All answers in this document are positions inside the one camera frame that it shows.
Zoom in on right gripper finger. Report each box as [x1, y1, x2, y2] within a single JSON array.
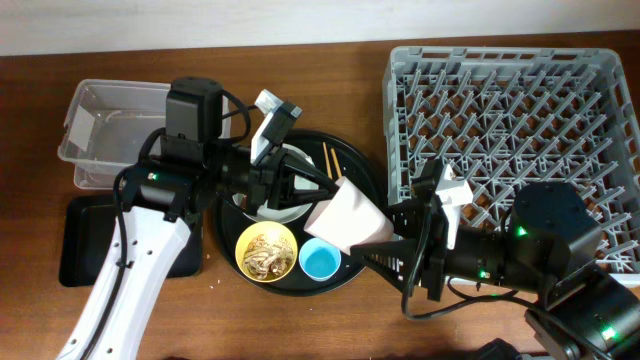
[[350, 239, 419, 295], [387, 199, 432, 240]]

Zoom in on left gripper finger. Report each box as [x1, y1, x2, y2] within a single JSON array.
[[283, 150, 339, 193], [279, 192, 334, 210]]

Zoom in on pink cup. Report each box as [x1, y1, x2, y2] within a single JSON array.
[[304, 176, 394, 255]]

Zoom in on yellow bowl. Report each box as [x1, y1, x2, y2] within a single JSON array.
[[235, 221, 298, 283]]

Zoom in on blue cup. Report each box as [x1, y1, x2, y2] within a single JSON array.
[[298, 238, 342, 282]]

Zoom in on noodle food scraps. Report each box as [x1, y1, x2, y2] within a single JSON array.
[[241, 234, 295, 281]]

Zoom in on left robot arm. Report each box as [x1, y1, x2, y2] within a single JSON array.
[[58, 77, 339, 359]]

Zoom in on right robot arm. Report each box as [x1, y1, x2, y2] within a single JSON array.
[[350, 160, 639, 359]]

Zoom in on grey dishwasher rack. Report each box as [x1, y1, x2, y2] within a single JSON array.
[[382, 46, 639, 288]]

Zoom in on round black tray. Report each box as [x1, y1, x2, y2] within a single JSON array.
[[211, 130, 387, 297]]

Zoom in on right wooden chopstick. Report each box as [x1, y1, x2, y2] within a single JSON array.
[[330, 148, 343, 179]]

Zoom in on grey plate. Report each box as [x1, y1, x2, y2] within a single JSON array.
[[246, 144, 318, 224]]

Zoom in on clear plastic bin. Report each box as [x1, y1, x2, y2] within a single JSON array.
[[57, 79, 170, 190]]

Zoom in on black rectangular tray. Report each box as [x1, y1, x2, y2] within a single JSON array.
[[58, 193, 203, 287]]

